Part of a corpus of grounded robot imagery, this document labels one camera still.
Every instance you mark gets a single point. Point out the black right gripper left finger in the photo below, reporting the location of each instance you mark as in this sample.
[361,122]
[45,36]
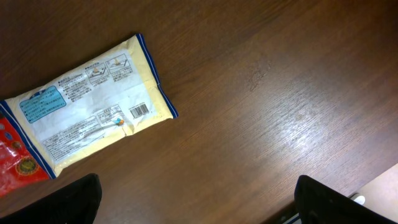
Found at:
[77,202]

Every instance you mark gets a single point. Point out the yellow wet wipes pack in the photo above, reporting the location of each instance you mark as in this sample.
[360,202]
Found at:
[114,95]

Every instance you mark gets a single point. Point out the red candy bag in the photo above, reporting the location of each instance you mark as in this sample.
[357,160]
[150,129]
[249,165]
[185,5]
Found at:
[18,166]

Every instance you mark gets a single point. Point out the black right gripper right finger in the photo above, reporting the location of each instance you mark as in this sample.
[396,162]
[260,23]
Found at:
[317,203]

